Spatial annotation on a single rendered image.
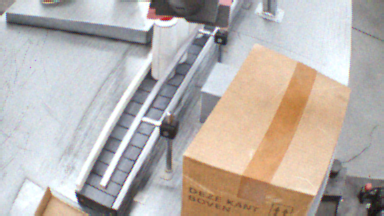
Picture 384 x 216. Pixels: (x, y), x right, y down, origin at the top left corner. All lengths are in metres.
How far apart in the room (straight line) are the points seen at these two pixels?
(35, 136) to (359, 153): 1.67
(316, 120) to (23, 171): 0.70
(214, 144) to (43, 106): 0.62
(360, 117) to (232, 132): 1.84
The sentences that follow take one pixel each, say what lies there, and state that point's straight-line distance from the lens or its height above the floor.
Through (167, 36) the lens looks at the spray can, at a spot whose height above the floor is 1.01.
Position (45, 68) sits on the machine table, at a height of 0.83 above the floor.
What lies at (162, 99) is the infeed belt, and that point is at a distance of 1.33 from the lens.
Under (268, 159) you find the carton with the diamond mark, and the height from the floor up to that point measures 1.12.
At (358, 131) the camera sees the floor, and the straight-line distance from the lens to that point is 2.64.
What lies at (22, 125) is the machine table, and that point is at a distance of 1.39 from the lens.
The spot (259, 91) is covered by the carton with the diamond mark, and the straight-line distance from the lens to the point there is 1.01.
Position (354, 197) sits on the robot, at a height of 0.24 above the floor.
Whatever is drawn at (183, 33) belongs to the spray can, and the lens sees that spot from 1.35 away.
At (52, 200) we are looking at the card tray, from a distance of 1.20.
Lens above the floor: 1.80
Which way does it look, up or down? 44 degrees down
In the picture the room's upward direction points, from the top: 3 degrees clockwise
